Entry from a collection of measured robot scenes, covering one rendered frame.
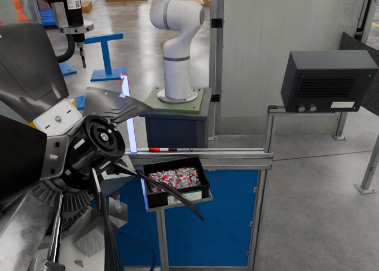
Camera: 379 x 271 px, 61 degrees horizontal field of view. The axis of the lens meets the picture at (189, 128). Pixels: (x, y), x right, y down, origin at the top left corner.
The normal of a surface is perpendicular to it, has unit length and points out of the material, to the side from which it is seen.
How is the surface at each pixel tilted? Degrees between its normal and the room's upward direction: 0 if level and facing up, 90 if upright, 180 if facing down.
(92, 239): 84
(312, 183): 0
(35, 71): 42
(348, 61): 15
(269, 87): 90
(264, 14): 91
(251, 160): 90
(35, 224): 50
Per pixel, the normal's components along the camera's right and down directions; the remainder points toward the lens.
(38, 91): 0.30, -0.26
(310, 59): -0.03, -0.69
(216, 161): -0.02, 0.52
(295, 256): -0.02, -0.85
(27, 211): 0.75, -0.55
